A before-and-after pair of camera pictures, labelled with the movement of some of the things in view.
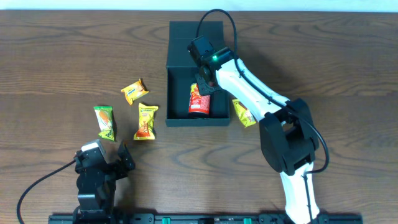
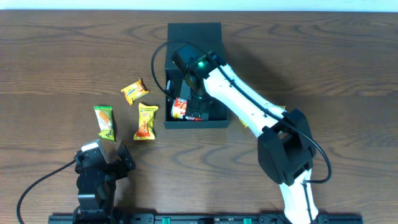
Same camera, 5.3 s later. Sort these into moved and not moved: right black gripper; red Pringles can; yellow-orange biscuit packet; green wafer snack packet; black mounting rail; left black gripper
Moved: red Pringles can; right black gripper
Not moved: left black gripper; green wafer snack packet; yellow-orange biscuit packet; black mounting rail
